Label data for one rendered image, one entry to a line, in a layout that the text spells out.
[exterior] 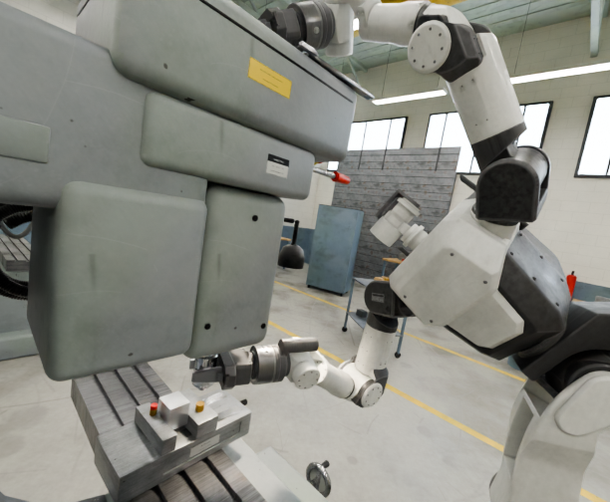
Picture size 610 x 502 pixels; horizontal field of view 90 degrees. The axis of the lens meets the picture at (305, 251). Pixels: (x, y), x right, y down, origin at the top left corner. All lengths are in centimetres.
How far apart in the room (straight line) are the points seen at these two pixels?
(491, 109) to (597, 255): 727
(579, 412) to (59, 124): 93
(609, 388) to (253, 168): 74
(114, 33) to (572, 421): 95
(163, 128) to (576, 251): 769
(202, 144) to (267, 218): 19
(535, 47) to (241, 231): 873
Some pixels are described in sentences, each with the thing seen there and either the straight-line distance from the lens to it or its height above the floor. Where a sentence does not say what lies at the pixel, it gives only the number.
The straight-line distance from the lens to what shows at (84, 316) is 48.
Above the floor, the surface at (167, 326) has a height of 140.
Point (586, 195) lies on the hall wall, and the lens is 795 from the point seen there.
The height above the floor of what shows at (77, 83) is 170.
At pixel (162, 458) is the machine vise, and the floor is 101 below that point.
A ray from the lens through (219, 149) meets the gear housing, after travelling 52.
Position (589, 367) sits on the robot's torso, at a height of 140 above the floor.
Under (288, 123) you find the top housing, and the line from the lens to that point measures 59.
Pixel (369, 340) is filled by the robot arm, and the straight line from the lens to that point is 94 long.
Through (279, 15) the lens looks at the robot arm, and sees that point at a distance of 71.
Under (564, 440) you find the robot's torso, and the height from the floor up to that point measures 126.
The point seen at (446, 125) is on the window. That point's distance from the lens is 883.
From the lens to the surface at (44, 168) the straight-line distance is 45.
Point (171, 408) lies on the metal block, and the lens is 89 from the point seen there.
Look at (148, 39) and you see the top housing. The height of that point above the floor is 178.
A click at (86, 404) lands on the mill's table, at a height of 95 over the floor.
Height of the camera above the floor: 160
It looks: 6 degrees down
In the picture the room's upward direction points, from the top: 9 degrees clockwise
